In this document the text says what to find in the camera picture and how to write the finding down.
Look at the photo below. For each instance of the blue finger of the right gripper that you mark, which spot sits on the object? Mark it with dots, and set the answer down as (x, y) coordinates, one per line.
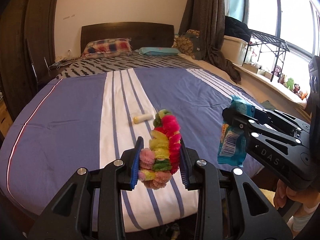
(261, 116)

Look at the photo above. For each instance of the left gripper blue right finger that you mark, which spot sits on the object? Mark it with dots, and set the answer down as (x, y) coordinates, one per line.
(184, 167)

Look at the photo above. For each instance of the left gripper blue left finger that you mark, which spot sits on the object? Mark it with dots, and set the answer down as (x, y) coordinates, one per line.
(134, 162)

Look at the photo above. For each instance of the colourful pompom garland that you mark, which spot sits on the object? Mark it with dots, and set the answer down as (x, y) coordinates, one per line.
(161, 159)

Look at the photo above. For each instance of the blue snack wrapper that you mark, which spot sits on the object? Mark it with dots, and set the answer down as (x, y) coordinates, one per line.
(232, 147)

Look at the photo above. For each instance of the person's right hand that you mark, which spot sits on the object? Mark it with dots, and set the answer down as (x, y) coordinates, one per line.
(309, 196)

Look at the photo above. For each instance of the small cream tube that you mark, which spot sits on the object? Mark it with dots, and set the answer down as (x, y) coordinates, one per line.
(137, 119)

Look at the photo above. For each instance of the green frog toy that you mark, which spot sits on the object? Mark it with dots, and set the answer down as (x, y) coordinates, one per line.
(290, 84)

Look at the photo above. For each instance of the yellow fluffy blanket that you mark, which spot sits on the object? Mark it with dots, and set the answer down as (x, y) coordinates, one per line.
(269, 195)

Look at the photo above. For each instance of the white storage box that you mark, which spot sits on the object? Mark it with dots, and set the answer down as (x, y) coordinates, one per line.
(234, 49)

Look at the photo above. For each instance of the blue white striped duvet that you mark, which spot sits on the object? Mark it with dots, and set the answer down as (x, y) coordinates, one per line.
(86, 121)

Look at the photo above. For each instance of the black metal rack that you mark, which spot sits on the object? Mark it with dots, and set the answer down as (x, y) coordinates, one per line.
(267, 43)

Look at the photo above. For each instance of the black white patterned sheet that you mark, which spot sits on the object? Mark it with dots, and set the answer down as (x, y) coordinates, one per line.
(86, 67)

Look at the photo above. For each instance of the black jacket on box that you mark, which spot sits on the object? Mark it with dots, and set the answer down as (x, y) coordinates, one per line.
(237, 29)

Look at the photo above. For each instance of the teal pillow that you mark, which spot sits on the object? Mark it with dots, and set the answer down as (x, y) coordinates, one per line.
(158, 51)

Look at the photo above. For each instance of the plaid pillow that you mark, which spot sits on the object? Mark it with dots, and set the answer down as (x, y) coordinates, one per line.
(107, 48)

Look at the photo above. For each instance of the patterned brown cushion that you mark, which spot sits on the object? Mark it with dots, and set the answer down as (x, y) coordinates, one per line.
(189, 44)

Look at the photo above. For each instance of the dark wooden headboard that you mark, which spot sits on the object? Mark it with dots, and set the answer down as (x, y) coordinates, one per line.
(142, 34)

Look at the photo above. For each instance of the brown curtain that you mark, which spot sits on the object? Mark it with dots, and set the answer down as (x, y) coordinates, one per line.
(208, 17)

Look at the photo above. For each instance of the dark wooden wardrobe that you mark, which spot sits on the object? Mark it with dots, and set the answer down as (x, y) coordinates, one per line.
(27, 50)

